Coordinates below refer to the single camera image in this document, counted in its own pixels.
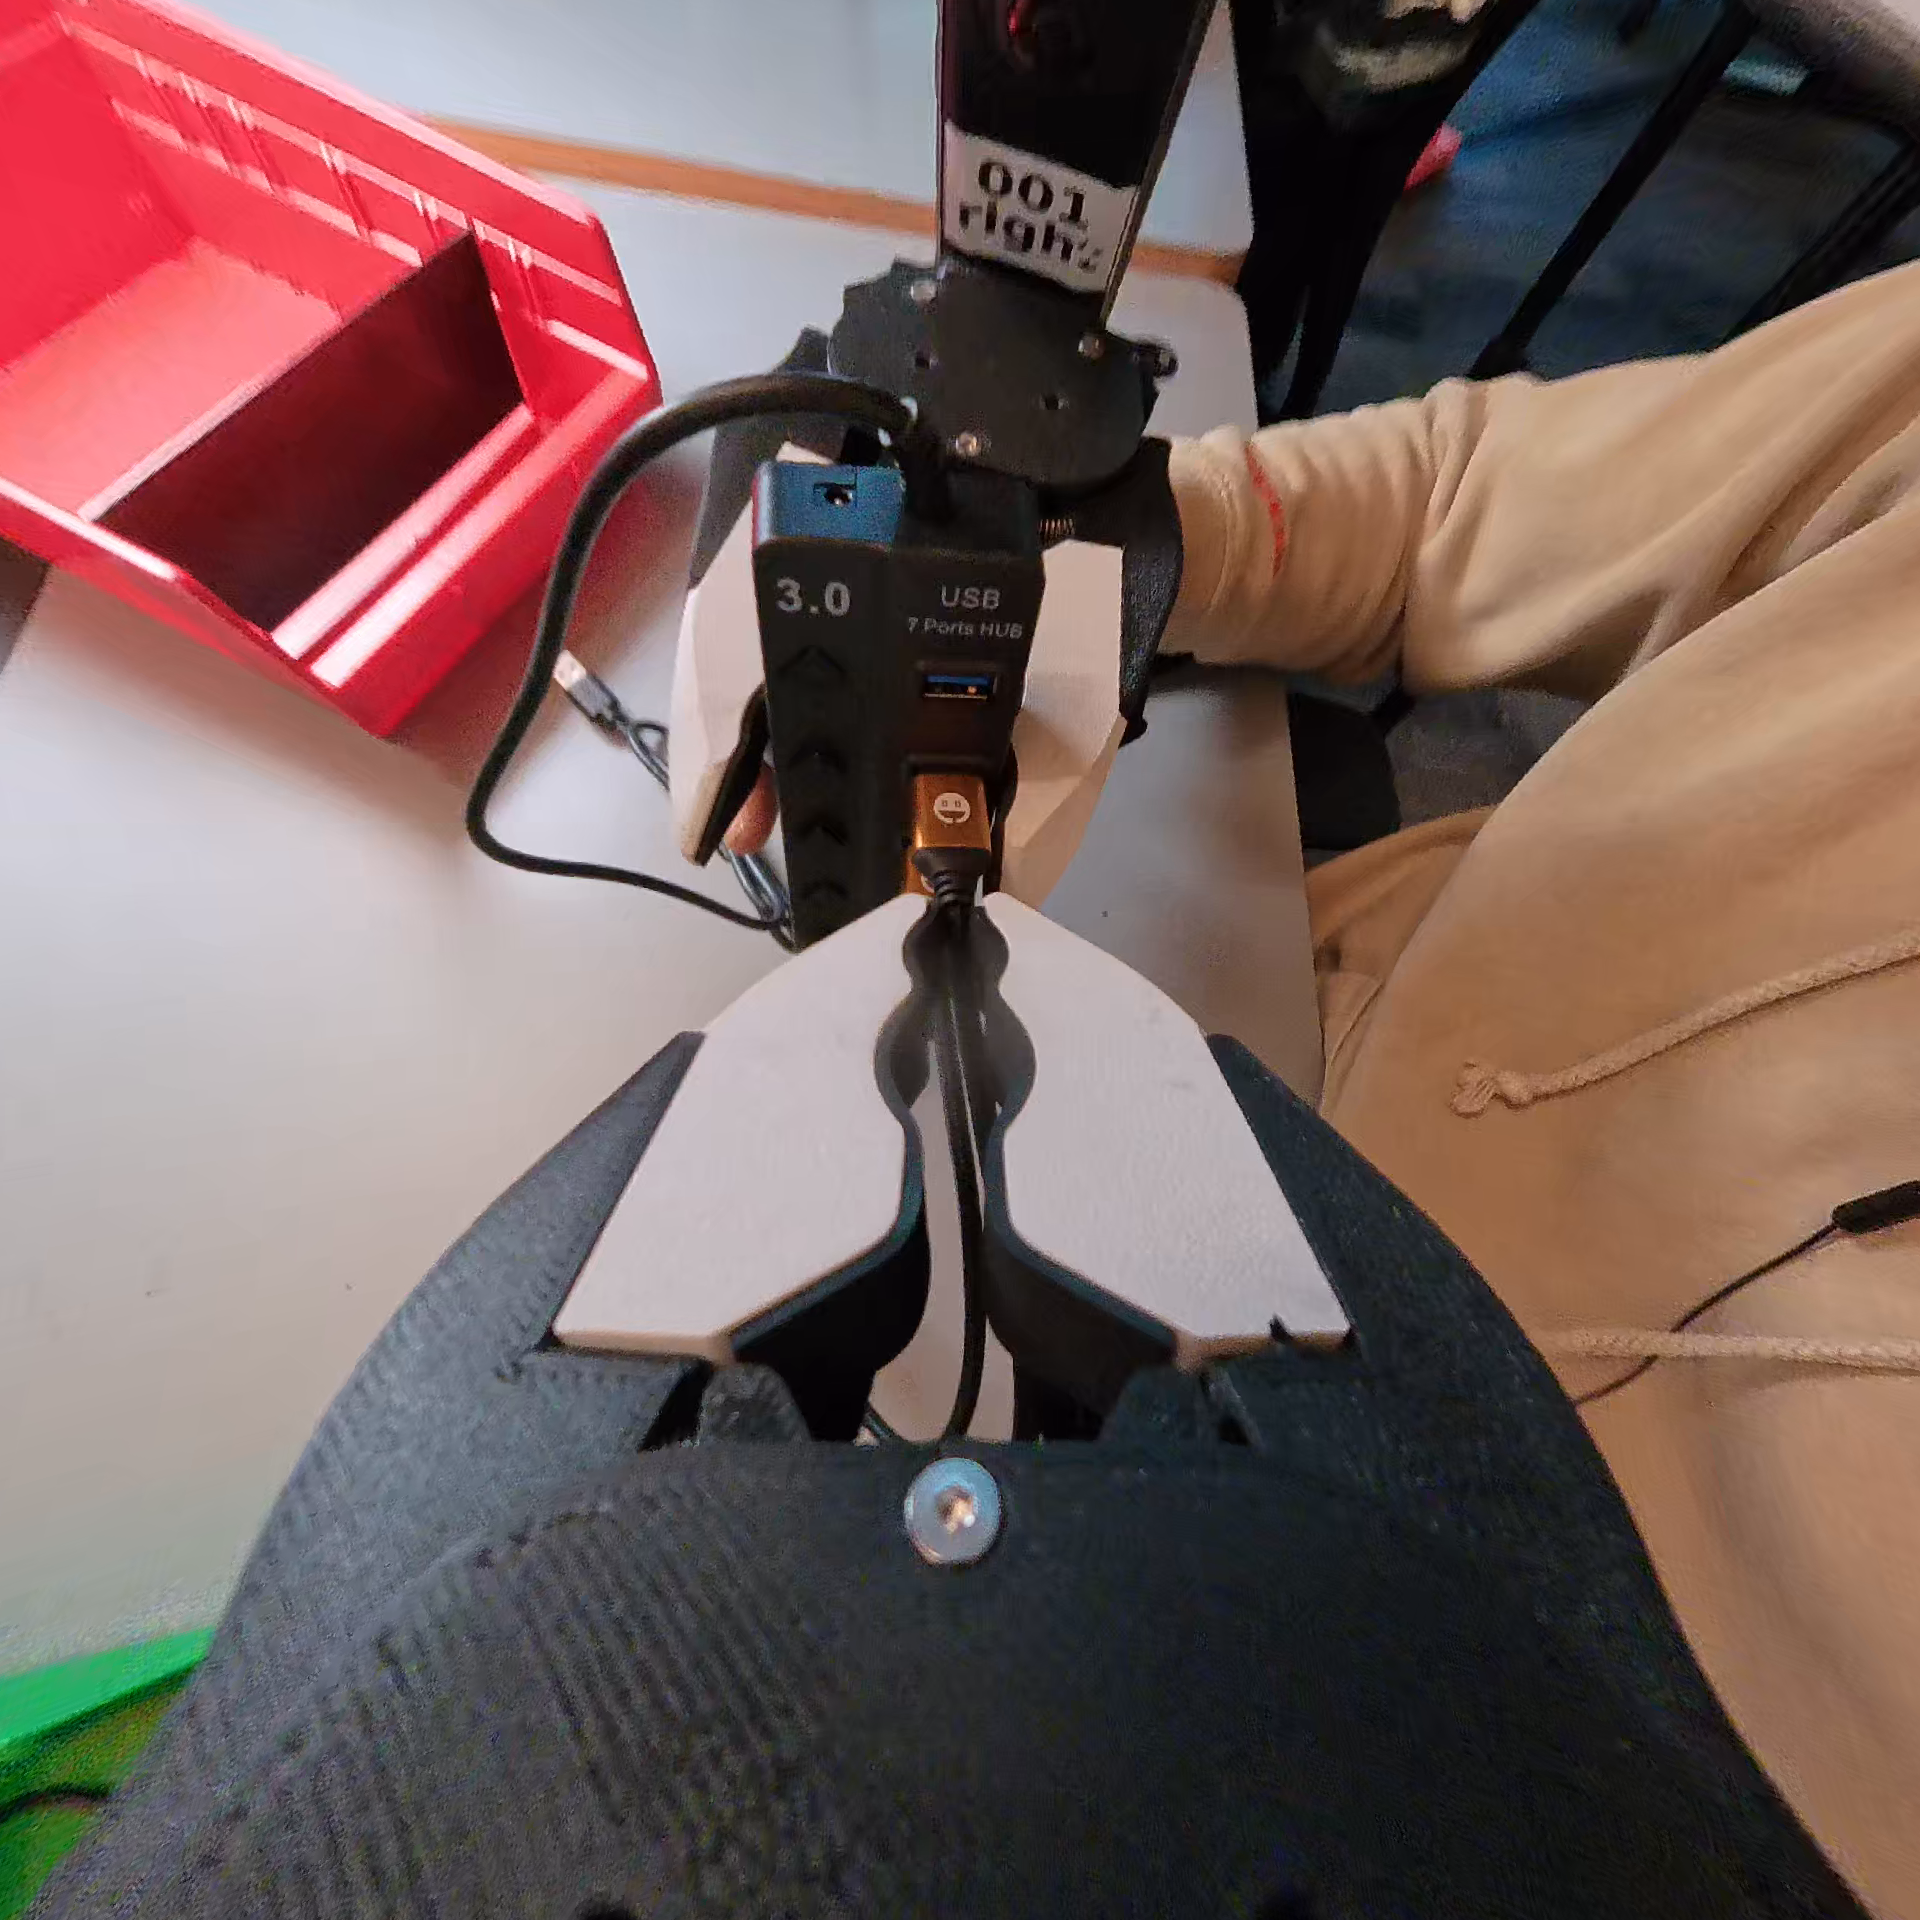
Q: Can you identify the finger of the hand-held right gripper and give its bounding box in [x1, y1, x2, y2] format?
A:
[667, 516, 781, 868]
[994, 540, 1129, 911]

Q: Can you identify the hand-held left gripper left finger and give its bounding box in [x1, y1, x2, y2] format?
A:
[550, 895, 933, 1365]

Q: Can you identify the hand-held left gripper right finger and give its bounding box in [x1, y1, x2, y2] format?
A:
[978, 891, 1353, 1370]

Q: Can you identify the orange plug usb cable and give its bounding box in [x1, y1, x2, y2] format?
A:
[895, 769, 1002, 1449]

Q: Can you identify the thick black hub cable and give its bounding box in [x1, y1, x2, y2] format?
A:
[464, 372, 921, 953]

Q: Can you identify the red plastic bin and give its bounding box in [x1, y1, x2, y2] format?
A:
[0, 0, 664, 741]

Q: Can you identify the green plastic bin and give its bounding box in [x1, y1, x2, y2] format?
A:
[0, 1628, 219, 1920]

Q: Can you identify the black bin divider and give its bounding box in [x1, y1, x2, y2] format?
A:
[96, 232, 528, 633]

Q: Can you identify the person's torso beige hoodie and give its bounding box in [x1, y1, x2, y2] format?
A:
[1304, 675, 1920, 1920]

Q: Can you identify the thin black wire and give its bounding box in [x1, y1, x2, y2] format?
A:
[1567, 1181, 1920, 1408]

